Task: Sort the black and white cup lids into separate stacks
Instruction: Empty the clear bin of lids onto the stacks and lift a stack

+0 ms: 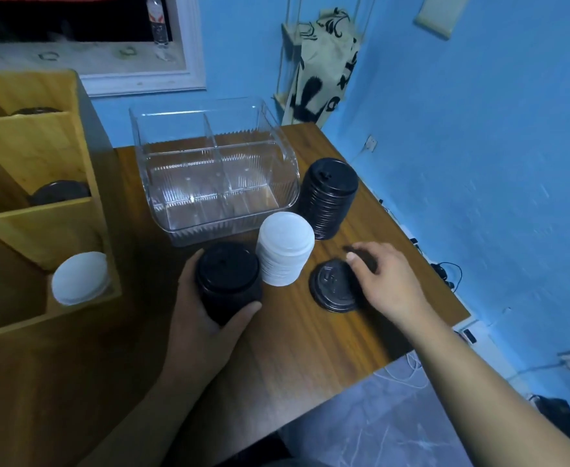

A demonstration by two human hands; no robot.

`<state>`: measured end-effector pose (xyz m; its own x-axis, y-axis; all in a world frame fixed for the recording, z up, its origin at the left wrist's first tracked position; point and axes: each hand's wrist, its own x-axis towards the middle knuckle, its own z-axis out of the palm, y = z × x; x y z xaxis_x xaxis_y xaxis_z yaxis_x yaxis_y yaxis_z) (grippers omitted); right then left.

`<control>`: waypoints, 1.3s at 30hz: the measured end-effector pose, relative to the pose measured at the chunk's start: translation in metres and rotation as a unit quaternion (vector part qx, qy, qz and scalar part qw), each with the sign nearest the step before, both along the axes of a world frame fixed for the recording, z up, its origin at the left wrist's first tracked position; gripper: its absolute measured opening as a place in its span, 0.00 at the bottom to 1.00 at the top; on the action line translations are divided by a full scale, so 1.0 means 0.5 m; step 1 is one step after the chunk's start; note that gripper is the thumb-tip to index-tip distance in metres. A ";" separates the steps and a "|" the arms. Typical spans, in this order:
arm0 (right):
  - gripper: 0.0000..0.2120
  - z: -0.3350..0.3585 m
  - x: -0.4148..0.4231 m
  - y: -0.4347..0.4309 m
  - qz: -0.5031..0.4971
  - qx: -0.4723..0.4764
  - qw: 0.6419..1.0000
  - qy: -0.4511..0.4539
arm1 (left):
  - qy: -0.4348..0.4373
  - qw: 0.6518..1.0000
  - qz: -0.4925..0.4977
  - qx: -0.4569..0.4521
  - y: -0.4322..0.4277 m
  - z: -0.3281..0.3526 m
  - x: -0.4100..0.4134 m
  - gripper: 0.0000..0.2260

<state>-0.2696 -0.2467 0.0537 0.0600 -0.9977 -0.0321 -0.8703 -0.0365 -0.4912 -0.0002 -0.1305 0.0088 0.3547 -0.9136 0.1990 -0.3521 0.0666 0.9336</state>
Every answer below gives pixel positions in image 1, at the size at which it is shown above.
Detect person's right hand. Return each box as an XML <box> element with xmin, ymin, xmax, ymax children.
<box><xmin>346</xmin><ymin>241</ymin><xmax>429</xmax><ymax>331</ymax></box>

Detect beige wall panel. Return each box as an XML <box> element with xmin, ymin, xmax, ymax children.
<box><xmin>413</xmin><ymin>0</ymin><xmax>473</xmax><ymax>41</ymax></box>

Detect white cable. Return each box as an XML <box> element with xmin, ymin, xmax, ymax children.
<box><xmin>375</xmin><ymin>351</ymin><xmax>430</xmax><ymax>390</ymax></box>

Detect person's left hand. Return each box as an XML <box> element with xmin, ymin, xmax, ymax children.
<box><xmin>160</xmin><ymin>248</ymin><xmax>263</xmax><ymax>385</ymax></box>

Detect short stack of black lids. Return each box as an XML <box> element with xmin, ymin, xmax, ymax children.
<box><xmin>196</xmin><ymin>242</ymin><xmax>264</xmax><ymax>327</ymax></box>

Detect stack of white cup lids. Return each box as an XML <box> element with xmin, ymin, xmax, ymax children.
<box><xmin>257</xmin><ymin>212</ymin><xmax>316</xmax><ymax>287</ymax></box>

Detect white lids in wooden organizer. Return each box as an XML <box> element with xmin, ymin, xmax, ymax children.
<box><xmin>51</xmin><ymin>252</ymin><xmax>111</xmax><ymax>307</ymax></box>

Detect white power strip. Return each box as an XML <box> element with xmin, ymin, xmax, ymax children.
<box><xmin>452</xmin><ymin>320</ymin><xmax>491</xmax><ymax>347</ymax></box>

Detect beige black patterned cloth bag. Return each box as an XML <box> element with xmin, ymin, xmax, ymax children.
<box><xmin>282</xmin><ymin>8</ymin><xmax>365</xmax><ymax>130</ymax></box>

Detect black cable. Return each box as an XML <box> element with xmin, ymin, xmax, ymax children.
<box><xmin>411</xmin><ymin>238</ymin><xmax>463</xmax><ymax>293</ymax></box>

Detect person's left forearm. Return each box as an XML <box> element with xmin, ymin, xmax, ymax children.
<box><xmin>78</xmin><ymin>369</ymin><xmax>247</xmax><ymax>467</ymax></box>

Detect person's right forearm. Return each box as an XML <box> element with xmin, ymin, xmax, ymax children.
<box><xmin>396</xmin><ymin>306</ymin><xmax>570</xmax><ymax>467</ymax></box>

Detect wooden compartment organizer box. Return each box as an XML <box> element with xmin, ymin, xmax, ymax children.
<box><xmin>0</xmin><ymin>69</ymin><xmax>123</xmax><ymax>338</ymax></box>

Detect white window frame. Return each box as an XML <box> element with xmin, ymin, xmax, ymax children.
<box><xmin>0</xmin><ymin>0</ymin><xmax>207</xmax><ymax>98</ymax></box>

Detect clear plastic divided organizer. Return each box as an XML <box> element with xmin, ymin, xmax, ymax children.
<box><xmin>129</xmin><ymin>96</ymin><xmax>301</xmax><ymax>247</ymax></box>

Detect hanging rope wall shelf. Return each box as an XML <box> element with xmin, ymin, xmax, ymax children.
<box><xmin>272</xmin><ymin>0</ymin><xmax>378</xmax><ymax>112</ymax></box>

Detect single black cup lid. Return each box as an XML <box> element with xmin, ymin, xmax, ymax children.
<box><xmin>308</xmin><ymin>259</ymin><xmax>370</xmax><ymax>315</ymax></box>

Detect clear plastic bottle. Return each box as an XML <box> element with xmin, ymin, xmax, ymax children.
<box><xmin>146</xmin><ymin>0</ymin><xmax>171</xmax><ymax>48</ymax></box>

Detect tall stack of black lids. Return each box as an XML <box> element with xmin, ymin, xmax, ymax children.
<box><xmin>297</xmin><ymin>158</ymin><xmax>360</xmax><ymax>241</ymax></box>

